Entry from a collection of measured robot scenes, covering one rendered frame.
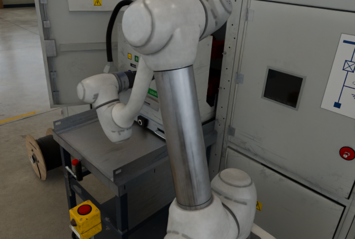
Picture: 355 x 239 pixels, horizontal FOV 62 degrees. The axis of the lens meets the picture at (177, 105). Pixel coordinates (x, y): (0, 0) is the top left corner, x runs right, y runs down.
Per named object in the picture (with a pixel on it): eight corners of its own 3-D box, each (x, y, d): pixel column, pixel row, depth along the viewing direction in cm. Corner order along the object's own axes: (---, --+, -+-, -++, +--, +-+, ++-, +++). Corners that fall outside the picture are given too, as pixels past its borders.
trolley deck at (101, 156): (119, 197, 126) (118, 186, 123) (53, 138, 164) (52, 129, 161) (216, 141, 170) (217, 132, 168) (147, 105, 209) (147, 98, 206)
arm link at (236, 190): (259, 222, 106) (269, 171, 98) (236, 256, 93) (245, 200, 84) (219, 202, 115) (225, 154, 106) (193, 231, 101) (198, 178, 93)
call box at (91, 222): (82, 243, 103) (79, 222, 99) (71, 230, 108) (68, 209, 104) (102, 230, 108) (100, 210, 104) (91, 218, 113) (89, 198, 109)
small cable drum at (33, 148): (72, 178, 253) (67, 138, 236) (46, 190, 239) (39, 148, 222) (52, 157, 278) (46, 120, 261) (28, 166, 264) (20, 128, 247)
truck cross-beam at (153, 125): (177, 145, 151) (178, 135, 148) (115, 109, 184) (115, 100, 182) (184, 141, 154) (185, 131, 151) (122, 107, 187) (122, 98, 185)
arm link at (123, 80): (119, 97, 124) (131, 93, 127) (119, 76, 120) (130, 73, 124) (107, 90, 129) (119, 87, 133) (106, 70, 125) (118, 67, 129)
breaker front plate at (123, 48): (174, 135, 151) (179, 42, 130) (118, 104, 181) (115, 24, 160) (176, 134, 152) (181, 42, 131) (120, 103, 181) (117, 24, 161)
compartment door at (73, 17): (50, 104, 192) (32, -20, 160) (144, 94, 214) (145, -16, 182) (50, 108, 186) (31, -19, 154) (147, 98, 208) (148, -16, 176)
